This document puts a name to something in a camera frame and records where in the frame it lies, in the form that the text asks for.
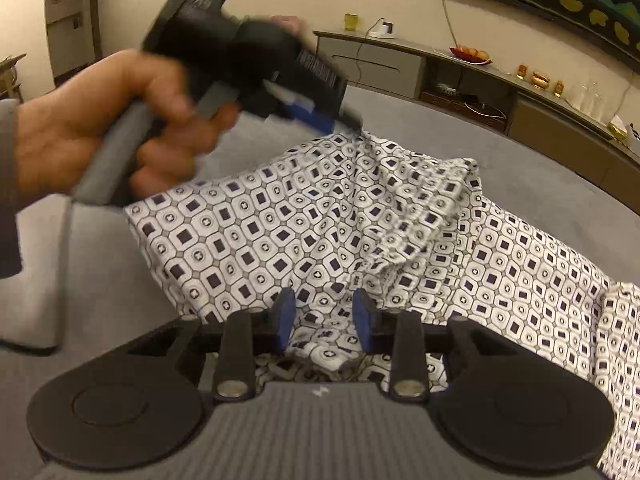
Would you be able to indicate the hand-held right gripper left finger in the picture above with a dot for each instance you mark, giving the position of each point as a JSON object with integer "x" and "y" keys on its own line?
{"x": 286, "y": 319}

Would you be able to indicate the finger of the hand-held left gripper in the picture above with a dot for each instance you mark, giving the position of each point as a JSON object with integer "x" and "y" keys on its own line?
{"x": 310, "y": 112}

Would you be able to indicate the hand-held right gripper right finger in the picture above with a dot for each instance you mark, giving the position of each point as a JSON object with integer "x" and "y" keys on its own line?
{"x": 362, "y": 325}

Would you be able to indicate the white black-square patterned garment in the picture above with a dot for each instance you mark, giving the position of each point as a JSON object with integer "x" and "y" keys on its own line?
{"x": 310, "y": 240}

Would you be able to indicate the person's left hand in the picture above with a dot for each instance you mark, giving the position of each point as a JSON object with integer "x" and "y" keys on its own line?
{"x": 90, "y": 110}

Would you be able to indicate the long grey media cabinet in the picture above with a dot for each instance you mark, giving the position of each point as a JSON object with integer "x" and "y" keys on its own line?
{"x": 390, "y": 65}

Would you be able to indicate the yellow cup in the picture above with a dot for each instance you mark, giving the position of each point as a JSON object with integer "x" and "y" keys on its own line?
{"x": 351, "y": 21}

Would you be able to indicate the white charger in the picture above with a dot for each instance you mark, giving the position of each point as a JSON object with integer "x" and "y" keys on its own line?
{"x": 385, "y": 30}

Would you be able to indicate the doorway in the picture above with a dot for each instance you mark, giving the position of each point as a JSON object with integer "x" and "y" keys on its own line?
{"x": 70, "y": 20}

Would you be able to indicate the red fruit plate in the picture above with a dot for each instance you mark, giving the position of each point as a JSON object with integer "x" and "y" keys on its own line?
{"x": 470, "y": 54}

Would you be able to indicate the small gold ornament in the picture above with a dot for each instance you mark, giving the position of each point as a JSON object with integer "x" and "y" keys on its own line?
{"x": 523, "y": 71}
{"x": 558, "y": 87}

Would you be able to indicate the wooden furniture piece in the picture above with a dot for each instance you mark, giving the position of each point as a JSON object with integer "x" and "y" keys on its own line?
{"x": 11, "y": 77}

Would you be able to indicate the wide gold ornament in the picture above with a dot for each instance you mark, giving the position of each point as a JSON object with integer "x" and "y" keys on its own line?
{"x": 540, "y": 80}

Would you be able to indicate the group of clear glasses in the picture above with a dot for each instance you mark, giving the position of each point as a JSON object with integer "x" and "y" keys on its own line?
{"x": 590, "y": 100}

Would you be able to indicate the gold tissue box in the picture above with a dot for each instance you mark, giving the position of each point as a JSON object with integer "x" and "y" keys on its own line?
{"x": 618, "y": 130}

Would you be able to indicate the white box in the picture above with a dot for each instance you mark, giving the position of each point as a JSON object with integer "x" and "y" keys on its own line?
{"x": 635, "y": 139}

